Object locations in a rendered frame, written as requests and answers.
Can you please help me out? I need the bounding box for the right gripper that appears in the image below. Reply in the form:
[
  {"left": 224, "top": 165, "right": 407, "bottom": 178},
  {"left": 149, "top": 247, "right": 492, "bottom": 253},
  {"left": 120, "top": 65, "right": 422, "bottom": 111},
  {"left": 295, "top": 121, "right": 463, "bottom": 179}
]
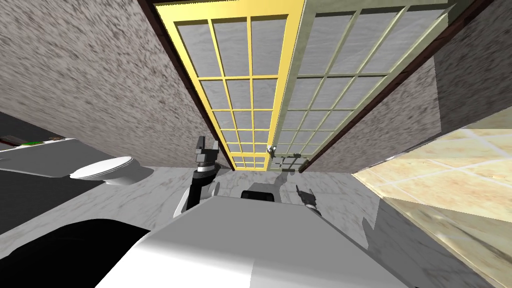
[{"left": 295, "top": 184, "right": 318, "bottom": 208}]

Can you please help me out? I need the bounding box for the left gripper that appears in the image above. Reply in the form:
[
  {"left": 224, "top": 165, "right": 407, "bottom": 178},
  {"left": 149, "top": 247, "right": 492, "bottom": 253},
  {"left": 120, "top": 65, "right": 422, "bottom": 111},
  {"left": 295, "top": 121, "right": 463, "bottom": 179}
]
[{"left": 194, "top": 135, "right": 221, "bottom": 169}]

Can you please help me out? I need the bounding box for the yellow glazed door leaf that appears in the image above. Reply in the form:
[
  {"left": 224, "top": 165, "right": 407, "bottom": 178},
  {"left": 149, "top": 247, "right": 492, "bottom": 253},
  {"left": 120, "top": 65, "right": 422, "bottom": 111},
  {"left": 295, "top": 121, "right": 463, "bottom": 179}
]
[{"left": 153, "top": 0, "right": 307, "bottom": 172}]

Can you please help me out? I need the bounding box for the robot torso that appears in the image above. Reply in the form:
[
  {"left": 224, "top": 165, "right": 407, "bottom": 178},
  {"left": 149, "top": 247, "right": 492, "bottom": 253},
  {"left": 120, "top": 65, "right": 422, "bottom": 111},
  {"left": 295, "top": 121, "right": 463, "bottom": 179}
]
[{"left": 95, "top": 181, "right": 410, "bottom": 288}]

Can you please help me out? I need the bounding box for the white toilet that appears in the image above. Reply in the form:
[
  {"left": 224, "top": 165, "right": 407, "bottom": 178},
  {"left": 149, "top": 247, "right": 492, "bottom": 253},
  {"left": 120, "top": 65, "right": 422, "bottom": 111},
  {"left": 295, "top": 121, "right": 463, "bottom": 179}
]
[{"left": 69, "top": 155, "right": 155, "bottom": 187}]

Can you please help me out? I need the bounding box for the pale green glazed door leaf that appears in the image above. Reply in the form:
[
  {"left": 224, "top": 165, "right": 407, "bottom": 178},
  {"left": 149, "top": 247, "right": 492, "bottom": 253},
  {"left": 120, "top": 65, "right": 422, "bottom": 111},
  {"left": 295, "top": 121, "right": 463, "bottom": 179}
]
[{"left": 268, "top": 0, "right": 459, "bottom": 174}]

